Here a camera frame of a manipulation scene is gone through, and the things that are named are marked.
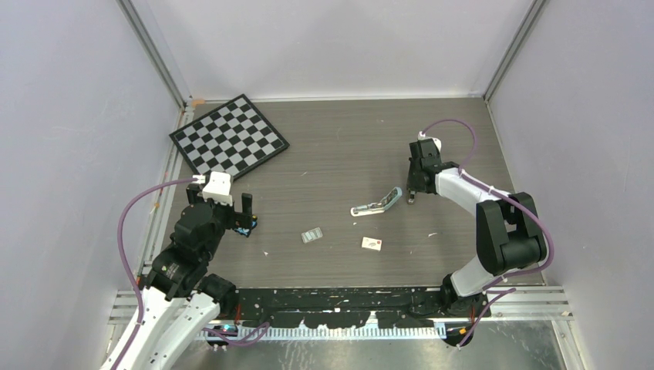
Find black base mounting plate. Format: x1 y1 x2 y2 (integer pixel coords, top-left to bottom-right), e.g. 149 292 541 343
216 287 488 329

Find small white staple box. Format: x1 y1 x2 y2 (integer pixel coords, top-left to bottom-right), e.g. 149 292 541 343
361 237 382 251

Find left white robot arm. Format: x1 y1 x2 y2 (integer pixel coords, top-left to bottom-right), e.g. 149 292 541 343
102 181 258 369

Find black white chessboard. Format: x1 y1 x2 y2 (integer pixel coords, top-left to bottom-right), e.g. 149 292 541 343
169 94 290 180

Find blue owl eraser toy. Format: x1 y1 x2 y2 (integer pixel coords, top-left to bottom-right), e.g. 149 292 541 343
234 216 258 237

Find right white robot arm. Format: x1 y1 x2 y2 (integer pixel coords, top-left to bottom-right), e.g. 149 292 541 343
406 138 548 317

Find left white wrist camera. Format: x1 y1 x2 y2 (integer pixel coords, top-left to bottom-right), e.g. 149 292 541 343
193 171 234 206

